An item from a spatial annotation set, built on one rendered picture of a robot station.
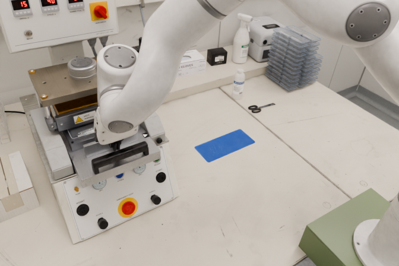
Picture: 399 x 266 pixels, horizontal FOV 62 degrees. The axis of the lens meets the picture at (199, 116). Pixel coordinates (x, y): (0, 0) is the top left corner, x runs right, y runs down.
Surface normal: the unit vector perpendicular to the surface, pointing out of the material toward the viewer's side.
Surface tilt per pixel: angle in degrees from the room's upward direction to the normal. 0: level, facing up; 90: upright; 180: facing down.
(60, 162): 41
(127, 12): 90
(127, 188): 65
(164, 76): 72
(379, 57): 84
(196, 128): 0
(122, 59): 20
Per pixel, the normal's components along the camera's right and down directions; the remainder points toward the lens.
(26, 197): 0.58, 0.50
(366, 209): 0.08, -0.80
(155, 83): 0.57, 0.29
